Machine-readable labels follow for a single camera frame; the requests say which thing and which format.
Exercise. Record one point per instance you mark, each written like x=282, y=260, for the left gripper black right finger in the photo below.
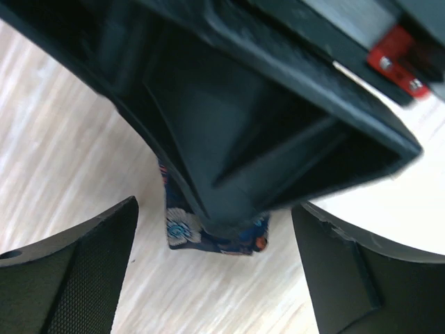
x=360, y=282

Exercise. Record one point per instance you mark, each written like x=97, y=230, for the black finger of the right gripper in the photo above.
x=161, y=77

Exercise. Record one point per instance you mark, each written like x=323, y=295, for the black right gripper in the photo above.
x=287, y=127

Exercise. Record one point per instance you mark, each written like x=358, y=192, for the navy floral tie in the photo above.
x=187, y=230

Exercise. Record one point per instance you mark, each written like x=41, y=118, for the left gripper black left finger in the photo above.
x=69, y=282

